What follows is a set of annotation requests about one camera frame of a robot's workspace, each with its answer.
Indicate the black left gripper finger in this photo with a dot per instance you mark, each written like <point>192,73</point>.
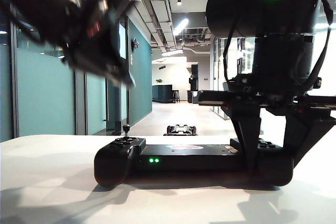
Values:
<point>115,78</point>
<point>128,75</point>

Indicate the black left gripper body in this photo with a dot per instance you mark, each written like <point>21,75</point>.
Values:
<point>97,35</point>

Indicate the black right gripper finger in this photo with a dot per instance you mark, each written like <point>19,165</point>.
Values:
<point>299,134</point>
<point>248,129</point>

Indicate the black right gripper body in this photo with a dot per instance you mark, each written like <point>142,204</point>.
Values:
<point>262,90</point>

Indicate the black remote control with joysticks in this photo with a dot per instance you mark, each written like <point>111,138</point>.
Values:
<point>183,158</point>

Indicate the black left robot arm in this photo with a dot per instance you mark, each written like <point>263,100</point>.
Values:
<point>26,3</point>

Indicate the black quadruped robot dog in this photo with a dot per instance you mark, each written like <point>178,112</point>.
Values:
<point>181,129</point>

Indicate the green potted plant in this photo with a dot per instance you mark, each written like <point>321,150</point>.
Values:
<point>159,80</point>

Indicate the black ceiling-mounted projector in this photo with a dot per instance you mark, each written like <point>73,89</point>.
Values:
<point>162,67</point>

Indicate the dark counter with white top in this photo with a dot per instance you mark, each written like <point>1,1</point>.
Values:
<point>161,94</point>

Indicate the white linear ceiling light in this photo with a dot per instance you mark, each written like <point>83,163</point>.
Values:
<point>172,52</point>
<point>181,26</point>

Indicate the dark wooden bar stool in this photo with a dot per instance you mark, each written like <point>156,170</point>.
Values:
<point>176,96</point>

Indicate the black bin with white label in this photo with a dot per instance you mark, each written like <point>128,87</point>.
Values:
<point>192,97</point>

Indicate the tall black machine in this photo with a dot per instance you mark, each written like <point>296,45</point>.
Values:
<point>194,77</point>

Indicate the black ceiling spot lamp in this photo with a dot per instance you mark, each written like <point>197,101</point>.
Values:
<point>179,1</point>

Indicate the white wall sign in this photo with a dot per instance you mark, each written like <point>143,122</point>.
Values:
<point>131,59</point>

